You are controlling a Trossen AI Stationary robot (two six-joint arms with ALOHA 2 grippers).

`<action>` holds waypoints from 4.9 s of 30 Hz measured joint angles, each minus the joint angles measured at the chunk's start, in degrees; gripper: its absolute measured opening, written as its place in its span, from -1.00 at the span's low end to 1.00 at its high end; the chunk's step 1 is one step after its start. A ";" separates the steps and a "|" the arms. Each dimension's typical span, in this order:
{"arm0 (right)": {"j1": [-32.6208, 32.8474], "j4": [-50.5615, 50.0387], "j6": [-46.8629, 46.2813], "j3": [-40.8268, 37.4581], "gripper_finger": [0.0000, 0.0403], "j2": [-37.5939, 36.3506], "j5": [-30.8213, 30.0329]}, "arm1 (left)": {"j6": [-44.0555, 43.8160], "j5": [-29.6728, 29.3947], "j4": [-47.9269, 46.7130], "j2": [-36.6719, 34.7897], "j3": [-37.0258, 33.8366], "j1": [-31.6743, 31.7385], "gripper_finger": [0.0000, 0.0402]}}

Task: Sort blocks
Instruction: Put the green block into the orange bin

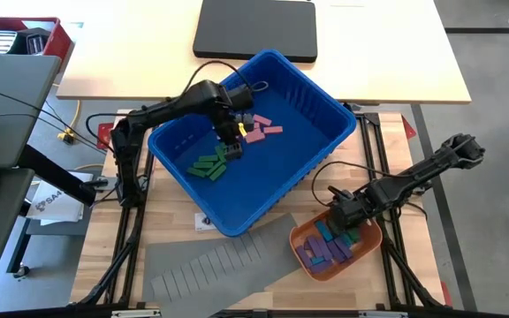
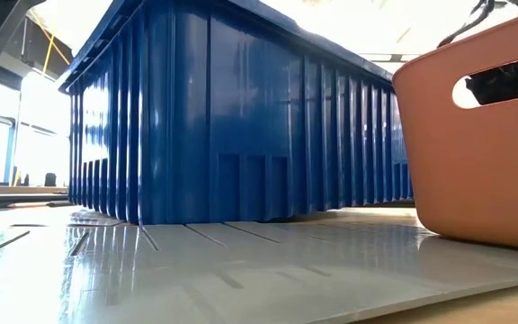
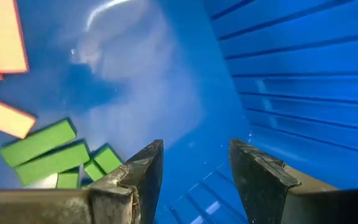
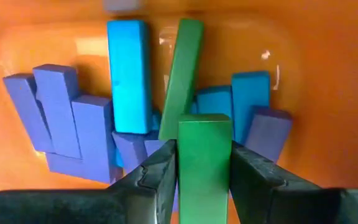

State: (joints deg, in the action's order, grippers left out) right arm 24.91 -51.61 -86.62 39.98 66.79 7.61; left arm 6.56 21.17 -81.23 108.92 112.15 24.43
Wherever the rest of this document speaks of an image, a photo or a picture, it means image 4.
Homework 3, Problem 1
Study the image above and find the cyan wooden block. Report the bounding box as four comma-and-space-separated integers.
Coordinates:
195, 85, 233, 119
152, 110, 163, 131
231, 71, 272, 144
106, 20, 154, 134

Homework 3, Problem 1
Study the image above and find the purple wooden block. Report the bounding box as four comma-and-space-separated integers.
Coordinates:
71, 95, 116, 184
3, 73, 55, 153
112, 130, 149, 174
32, 64, 82, 159
45, 151, 124, 185
144, 138, 168, 157
245, 106, 293, 164

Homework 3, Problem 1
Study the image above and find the green wooden block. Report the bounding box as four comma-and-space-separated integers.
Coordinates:
158, 18, 204, 141
178, 113, 232, 224

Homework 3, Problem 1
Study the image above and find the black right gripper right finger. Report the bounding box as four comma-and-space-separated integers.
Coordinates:
230, 141, 358, 224

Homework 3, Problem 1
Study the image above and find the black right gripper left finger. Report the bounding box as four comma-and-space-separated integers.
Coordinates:
0, 139, 178, 224

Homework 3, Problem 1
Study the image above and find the orange plastic basket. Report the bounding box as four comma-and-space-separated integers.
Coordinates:
0, 0, 358, 224

